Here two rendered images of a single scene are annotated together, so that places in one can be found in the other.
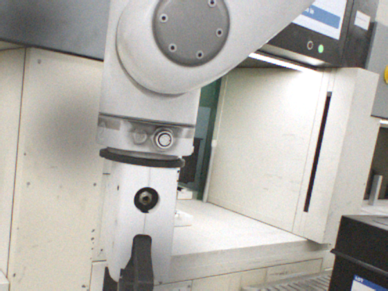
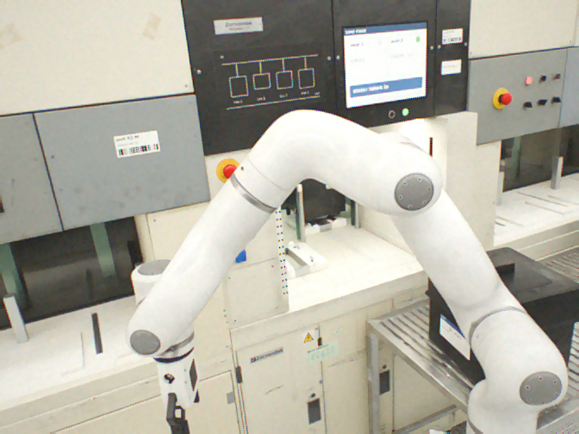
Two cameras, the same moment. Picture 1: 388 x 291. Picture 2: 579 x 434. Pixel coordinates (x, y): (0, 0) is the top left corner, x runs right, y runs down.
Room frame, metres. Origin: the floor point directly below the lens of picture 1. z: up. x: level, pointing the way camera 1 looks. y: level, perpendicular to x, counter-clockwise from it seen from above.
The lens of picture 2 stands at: (-0.28, -0.38, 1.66)
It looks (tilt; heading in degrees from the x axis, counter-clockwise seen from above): 20 degrees down; 14
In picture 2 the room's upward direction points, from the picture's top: 5 degrees counter-clockwise
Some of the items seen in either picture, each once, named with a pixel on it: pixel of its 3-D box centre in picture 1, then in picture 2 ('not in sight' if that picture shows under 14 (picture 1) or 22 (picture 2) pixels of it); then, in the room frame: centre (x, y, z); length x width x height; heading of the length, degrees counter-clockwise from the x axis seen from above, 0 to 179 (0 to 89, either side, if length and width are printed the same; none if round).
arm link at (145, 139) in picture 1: (145, 137); (171, 341); (0.37, 0.01, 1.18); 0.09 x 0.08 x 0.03; 12
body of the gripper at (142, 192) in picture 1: (136, 206); (177, 368); (0.37, 0.01, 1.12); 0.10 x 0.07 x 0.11; 12
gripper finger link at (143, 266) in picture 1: (138, 260); (174, 401); (0.32, 0.00, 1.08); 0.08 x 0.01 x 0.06; 12
